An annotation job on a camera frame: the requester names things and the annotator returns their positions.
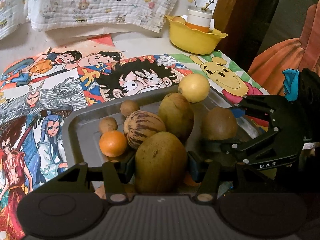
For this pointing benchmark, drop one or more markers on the left printed muslin cloth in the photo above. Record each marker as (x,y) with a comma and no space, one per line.
(13,14)

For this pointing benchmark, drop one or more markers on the grey metal tray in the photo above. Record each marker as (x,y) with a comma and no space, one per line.
(81,133)

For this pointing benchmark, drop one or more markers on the printed muslin cloth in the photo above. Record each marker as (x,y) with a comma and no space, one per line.
(46,15)
(13,14)

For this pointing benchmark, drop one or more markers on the wooden door frame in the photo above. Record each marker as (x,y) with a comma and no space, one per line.
(246,22)

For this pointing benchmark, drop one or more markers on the orange cloth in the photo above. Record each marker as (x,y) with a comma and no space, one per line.
(277,68)

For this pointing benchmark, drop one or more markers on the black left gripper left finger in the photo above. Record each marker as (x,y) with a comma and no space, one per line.
(117,177)

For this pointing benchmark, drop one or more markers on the brown green mango fruit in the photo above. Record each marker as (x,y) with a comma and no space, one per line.
(175,111)

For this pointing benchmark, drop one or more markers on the striped pepino melon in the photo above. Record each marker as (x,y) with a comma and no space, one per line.
(100,191)
(140,125)

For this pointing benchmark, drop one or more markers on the white orange plastic cup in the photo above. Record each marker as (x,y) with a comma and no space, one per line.
(199,19)

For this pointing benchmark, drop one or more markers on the yellow plastic bowl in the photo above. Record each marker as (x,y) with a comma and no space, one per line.
(192,40)

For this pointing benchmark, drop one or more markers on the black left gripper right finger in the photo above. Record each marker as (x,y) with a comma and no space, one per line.
(207,173)

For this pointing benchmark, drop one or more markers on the small brown kiwi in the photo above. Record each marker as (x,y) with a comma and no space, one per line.
(128,106)
(107,124)

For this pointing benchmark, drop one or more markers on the small orange tangerine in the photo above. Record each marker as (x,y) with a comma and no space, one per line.
(113,143)
(188,180)

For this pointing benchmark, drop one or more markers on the winnie the pooh drawing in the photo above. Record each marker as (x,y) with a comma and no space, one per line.
(223,74)

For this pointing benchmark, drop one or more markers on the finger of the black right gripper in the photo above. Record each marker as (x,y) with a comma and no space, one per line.
(253,152)
(254,106)

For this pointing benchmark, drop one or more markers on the yellow fruit in bowl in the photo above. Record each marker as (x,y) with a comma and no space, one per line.
(179,19)

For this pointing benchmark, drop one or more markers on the yellow lemon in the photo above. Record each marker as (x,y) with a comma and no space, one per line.
(194,87)

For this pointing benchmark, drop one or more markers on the anime warriors drawing poster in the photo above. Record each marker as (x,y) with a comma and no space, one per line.
(32,150)

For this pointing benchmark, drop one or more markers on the right printed muslin cloth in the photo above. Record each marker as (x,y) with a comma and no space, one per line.
(46,15)

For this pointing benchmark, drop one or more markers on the brown sapodilla fruit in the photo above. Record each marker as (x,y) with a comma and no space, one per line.
(160,162)
(219,124)

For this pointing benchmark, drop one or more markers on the cartoon characters drawing poster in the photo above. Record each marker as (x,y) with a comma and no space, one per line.
(102,70)

